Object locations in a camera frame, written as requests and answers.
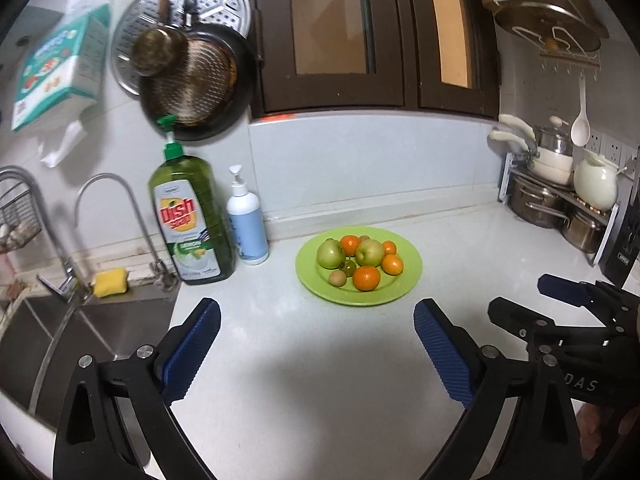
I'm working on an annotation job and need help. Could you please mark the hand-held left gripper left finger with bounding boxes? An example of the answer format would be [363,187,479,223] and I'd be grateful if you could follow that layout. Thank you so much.
[52,297,222,480]

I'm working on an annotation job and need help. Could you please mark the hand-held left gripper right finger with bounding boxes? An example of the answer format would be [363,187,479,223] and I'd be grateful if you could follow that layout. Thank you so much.
[413,298,583,480]

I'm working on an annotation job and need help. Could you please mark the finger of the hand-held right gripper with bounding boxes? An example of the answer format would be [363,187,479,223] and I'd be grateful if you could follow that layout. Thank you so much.
[487,297,608,348]
[537,273,626,311]

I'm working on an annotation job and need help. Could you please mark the green plate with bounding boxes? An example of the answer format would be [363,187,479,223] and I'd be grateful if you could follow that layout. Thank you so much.
[295,227,423,307]

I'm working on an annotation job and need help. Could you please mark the green apple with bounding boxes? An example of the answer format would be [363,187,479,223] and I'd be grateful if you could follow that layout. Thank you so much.
[316,239,347,269]
[355,238,386,267]

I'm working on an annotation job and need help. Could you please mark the person's right hand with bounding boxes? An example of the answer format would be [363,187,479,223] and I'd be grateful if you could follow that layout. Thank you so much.
[577,400,640,461]

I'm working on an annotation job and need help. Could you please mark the small steel pot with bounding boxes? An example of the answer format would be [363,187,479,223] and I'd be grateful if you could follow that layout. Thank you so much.
[561,207,612,253]

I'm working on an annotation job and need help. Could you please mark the black appliance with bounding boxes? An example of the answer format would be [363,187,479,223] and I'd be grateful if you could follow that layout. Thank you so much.
[597,192,640,286]

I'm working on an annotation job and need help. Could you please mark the chrome gooseneck faucet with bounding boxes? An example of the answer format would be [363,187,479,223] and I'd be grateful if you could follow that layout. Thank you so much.
[74,172,182,292]

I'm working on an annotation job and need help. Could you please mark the large steel pot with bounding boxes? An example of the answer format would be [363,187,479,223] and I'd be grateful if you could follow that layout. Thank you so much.
[510,175,571,229]

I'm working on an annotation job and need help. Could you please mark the steel sink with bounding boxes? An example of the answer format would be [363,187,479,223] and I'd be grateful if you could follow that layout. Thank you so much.
[0,295,178,431]

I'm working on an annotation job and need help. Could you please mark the white pitcher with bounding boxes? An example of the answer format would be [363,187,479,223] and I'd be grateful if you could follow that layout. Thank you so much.
[572,152,628,212]

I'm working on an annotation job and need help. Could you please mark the yellow sponge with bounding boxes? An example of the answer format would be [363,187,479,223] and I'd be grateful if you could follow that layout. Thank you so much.
[92,268,129,298]

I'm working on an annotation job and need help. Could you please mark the cream saucepan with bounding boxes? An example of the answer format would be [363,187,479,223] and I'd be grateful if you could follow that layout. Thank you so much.
[489,112,576,186]

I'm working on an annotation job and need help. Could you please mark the metal pot rack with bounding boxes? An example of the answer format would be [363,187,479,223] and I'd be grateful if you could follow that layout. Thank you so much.
[497,152,621,267]

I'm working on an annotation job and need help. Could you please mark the white and blue pump bottle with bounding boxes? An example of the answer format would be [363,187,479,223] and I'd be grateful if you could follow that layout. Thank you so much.
[226,164,270,266]

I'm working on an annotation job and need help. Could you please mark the steel pot with lid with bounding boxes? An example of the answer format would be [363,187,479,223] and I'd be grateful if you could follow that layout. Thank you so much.
[534,116,575,156]

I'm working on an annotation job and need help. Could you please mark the chrome sink faucet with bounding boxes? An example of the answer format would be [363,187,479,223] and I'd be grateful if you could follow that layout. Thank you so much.
[0,165,93,306]

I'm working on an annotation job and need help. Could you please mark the white spoon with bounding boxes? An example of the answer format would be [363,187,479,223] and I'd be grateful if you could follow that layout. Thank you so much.
[570,72,591,147]

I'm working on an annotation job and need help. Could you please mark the green dish soap bottle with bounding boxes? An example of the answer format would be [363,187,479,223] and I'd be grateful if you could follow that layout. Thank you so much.
[147,115,237,287]

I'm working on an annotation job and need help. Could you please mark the white plastic bag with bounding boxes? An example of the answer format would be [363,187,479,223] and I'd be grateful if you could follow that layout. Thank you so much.
[40,120,83,168]

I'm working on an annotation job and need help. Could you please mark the round wooden board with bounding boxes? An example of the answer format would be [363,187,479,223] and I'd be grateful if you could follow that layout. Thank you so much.
[494,2,611,53]

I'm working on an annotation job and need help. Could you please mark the black frying pan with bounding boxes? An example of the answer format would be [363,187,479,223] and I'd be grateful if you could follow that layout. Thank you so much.
[137,0,256,142]

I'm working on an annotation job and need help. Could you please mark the brown framed window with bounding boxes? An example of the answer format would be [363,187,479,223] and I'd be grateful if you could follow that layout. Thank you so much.
[250,0,501,121]

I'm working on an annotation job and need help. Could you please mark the small brass pot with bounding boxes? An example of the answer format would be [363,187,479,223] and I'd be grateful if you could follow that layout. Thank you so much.
[131,0,188,77]

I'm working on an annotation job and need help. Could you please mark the paper towel package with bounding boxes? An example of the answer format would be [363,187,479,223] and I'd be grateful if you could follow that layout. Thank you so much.
[11,2,112,133]

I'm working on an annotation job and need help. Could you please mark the round perforated metal tray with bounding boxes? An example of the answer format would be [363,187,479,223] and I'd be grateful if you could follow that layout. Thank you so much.
[111,0,251,97]

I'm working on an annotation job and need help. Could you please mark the white wall sockets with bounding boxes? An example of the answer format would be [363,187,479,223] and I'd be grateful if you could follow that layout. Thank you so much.
[585,131,640,176]

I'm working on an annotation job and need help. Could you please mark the wire sink basket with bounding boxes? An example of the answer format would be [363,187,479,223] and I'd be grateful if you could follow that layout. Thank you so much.
[0,192,43,255]

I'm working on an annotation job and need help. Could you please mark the white wire wall rack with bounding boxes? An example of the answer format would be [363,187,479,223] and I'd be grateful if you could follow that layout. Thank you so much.
[515,25,602,81]

